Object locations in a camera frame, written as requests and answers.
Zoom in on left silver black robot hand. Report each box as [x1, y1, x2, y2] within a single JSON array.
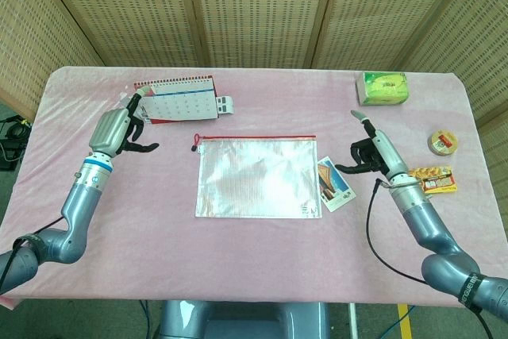
[[87, 84, 160, 159]]

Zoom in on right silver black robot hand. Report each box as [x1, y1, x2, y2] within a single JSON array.
[[335, 110, 412, 181]]

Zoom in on clear zipper pouch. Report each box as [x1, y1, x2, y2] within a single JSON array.
[[191, 133, 323, 220]]

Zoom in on yellow snack box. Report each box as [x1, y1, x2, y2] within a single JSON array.
[[408, 165, 458, 196]]

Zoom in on picture postcard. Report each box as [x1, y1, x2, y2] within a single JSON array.
[[317, 155, 357, 213]]

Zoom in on green tissue pack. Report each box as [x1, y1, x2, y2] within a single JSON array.
[[355, 71, 411, 107]]

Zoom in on red white desk calendar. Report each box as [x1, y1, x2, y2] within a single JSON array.
[[133, 74, 218, 126]]

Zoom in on black equipment on floor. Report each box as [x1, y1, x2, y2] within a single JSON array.
[[0, 114, 32, 171]]

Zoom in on white grey small card pack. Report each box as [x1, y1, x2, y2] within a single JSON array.
[[214, 94, 235, 114]]

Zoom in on pink table cloth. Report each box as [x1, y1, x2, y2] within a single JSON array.
[[0, 65, 508, 310]]

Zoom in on bamboo folding screen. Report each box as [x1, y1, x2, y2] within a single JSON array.
[[0, 0, 508, 213]]

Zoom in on grey robot torso base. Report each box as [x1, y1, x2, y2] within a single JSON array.
[[158, 299, 330, 339]]

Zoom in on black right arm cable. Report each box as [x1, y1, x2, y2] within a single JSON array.
[[367, 179, 491, 339]]

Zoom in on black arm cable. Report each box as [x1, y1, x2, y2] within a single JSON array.
[[367, 179, 491, 339], [0, 215, 67, 288]]

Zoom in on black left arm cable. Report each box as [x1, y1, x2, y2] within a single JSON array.
[[0, 215, 67, 288]]

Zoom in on blue floor cable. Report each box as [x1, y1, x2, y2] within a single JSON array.
[[385, 304, 416, 339], [138, 299, 152, 339]]

